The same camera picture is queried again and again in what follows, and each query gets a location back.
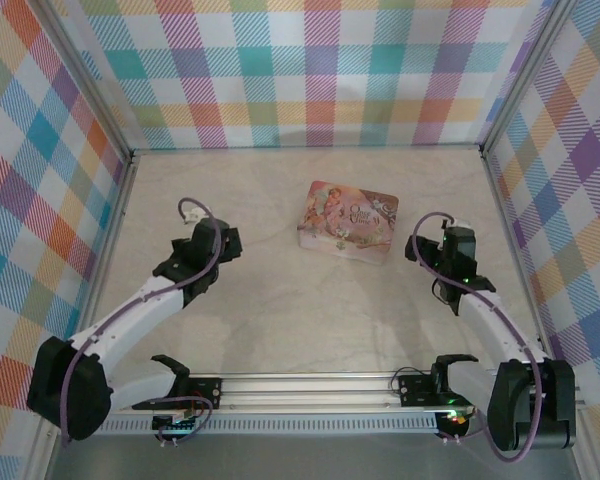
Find plaid backdrop cloth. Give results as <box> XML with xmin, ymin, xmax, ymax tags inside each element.
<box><xmin>77</xmin><ymin>0</ymin><xmax>551</xmax><ymax>151</ymax></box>
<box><xmin>0</xmin><ymin>0</ymin><xmax>131</xmax><ymax>459</ymax></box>
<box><xmin>487</xmin><ymin>0</ymin><xmax>600</xmax><ymax>454</ymax></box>

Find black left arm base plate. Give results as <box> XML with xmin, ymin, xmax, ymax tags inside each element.
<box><xmin>182</xmin><ymin>375</ymin><xmax>225</xmax><ymax>412</ymax></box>

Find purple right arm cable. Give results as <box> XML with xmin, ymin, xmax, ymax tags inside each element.
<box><xmin>412</xmin><ymin>210</ymin><xmax>544</xmax><ymax>464</ymax></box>

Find aluminium side rail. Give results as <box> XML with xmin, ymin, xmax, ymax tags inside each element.
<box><xmin>478</xmin><ymin>149</ymin><xmax>559</xmax><ymax>372</ymax></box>
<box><xmin>64</xmin><ymin>149</ymin><xmax>141</xmax><ymax>351</ymax></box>

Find aluminium mounting rail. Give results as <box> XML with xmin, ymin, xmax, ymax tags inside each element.
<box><xmin>110</xmin><ymin>368</ymin><xmax>589</xmax><ymax>415</ymax></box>

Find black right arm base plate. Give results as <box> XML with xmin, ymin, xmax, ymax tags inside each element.
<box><xmin>396</xmin><ymin>372</ymin><xmax>474</xmax><ymax>407</ymax></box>

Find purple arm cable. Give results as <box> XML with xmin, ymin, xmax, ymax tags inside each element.
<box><xmin>62</xmin><ymin>197</ymin><xmax>227</xmax><ymax>447</ymax></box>
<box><xmin>412</xmin><ymin>210</ymin><xmax>544</xmax><ymax>464</ymax></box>

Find grey slotted cable duct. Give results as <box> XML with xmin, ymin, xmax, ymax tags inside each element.
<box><xmin>99</xmin><ymin>417</ymin><xmax>440</xmax><ymax>437</ymax></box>

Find pink illustrated tin box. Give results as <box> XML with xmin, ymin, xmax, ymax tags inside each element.
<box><xmin>295</xmin><ymin>179</ymin><xmax>400</xmax><ymax>264</ymax></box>

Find grey metal plate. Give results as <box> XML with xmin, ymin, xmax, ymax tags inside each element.
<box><xmin>27</xmin><ymin>412</ymin><xmax>596</xmax><ymax>480</ymax></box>

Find aluminium frame post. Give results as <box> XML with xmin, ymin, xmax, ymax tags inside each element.
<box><xmin>478</xmin><ymin>0</ymin><xmax>584</xmax><ymax>157</ymax></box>
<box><xmin>42</xmin><ymin>0</ymin><xmax>136</xmax><ymax>157</ymax></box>

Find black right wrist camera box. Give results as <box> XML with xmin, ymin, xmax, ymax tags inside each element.
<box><xmin>445</xmin><ymin>225</ymin><xmax>477</xmax><ymax>251</ymax></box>

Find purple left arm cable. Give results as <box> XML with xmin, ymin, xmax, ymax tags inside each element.
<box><xmin>62</xmin><ymin>197</ymin><xmax>227</xmax><ymax>447</ymax></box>

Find thin aluminium rail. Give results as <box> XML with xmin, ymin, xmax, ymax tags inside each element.
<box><xmin>129</xmin><ymin>144</ymin><xmax>486</xmax><ymax>154</ymax></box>

